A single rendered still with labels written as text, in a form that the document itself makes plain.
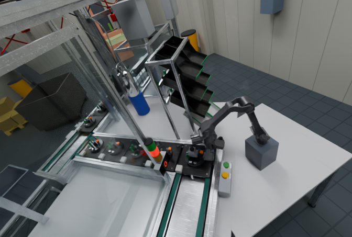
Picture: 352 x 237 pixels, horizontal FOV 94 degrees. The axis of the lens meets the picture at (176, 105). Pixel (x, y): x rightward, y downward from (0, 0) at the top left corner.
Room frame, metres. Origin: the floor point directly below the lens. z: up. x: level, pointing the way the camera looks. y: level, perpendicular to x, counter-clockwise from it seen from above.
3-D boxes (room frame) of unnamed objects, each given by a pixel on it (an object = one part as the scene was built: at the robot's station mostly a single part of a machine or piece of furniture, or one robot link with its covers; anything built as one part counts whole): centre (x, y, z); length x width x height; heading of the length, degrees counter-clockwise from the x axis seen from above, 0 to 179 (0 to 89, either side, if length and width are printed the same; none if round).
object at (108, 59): (1.93, 0.54, 1.56); 0.09 x 0.04 x 1.39; 150
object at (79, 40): (0.61, 0.23, 1.46); 0.03 x 0.03 x 1.00; 60
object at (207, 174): (0.69, 0.00, 0.96); 0.24 x 0.24 x 0.02; 60
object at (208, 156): (0.63, -0.11, 1.17); 0.19 x 0.06 x 0.08; 150
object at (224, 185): (0.51, -0.14, 0.93); 0.21 x 0.07 x 0.06; 150
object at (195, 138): (0.63, -0.07, 1.27); 0.12 x 0.08 x 0.11; 83
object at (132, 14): (2.07, 0.06, 1.50); 0.38 x 0.21 x 0.88; 60
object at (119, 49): (2.14, 0.09, 1.21); 0.69 x 0.46 x 0.69; 150
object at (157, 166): (0.59, 0.20, 1.29); 0.12 x 0.05 x 0.25; 150
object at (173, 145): (0.82, 0.22, 1.01); 0.24 x 0.24 x 0.13; 60
